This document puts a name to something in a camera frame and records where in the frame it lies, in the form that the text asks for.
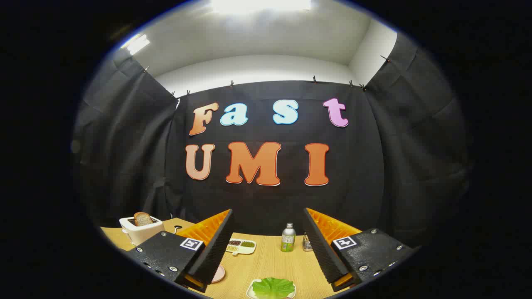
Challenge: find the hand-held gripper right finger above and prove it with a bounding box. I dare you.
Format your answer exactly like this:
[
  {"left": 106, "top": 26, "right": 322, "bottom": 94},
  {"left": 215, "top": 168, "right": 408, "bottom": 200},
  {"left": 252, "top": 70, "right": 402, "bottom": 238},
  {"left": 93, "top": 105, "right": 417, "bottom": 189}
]
[{"left": 303, "top": 208, "right": 416, "bottom": 292}]

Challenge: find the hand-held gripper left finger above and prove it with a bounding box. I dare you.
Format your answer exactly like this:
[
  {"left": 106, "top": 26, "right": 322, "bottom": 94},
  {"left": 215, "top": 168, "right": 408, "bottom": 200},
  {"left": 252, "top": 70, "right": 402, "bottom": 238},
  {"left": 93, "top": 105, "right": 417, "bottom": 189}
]
[{"left": 126, "top": 209, "right": 234, "bottom": 293}]

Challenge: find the green lettuce leaf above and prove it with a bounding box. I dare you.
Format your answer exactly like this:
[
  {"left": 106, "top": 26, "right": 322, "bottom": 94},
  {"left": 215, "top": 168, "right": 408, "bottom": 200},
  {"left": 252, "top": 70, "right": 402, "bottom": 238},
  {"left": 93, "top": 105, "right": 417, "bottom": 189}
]
[{"left": 252, "top": 277, "right": 296, "bottom": 299}]

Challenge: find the white divided tray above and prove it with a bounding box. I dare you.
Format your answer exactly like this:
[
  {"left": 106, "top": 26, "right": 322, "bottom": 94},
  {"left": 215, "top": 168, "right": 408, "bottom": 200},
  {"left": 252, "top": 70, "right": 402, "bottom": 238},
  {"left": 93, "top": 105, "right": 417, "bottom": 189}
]
[{"left": 225, "top": 238, "right": 256, "bottom": 255}]

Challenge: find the silver bottle green label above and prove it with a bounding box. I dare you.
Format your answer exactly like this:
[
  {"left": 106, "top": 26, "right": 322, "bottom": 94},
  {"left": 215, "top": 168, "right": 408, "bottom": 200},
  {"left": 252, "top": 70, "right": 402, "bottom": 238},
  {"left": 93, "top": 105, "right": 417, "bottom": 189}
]
[{"left": 281, "top": 223, "right": 296, "bottom": 252}]

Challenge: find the white curved plate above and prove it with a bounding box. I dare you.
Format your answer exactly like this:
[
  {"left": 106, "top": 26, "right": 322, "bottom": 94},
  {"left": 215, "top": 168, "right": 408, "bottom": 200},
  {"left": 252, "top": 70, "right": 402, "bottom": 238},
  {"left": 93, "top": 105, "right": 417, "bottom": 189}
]
[{"left": 246, "top": 279, "right": 296, "bottom": 299}]

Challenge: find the black backdrop cloth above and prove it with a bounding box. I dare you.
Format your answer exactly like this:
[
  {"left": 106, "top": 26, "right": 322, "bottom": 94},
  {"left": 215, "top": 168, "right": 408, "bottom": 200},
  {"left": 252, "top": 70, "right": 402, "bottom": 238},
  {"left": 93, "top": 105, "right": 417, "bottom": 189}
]
[{"left": 71, "top": 33, "right": 472, "bottom": 250}]

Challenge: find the white toaster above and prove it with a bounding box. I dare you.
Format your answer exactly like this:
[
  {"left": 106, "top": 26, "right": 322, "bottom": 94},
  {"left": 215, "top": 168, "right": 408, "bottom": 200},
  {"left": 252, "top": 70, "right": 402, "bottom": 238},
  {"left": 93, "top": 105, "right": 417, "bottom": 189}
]
[{"left": 119, "top": 215, "right": 164, "bottom": 246}]

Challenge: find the ceiling light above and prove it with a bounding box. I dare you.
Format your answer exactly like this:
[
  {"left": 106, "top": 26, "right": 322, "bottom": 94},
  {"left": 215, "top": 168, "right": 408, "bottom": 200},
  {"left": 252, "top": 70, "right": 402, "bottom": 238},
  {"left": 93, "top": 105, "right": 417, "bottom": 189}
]
[
  {"left": 210, "top": 0, "right": 312, "bottom": 14},
  {"left": 121, "top": 34, "right": 150, "bottom": 55}
]

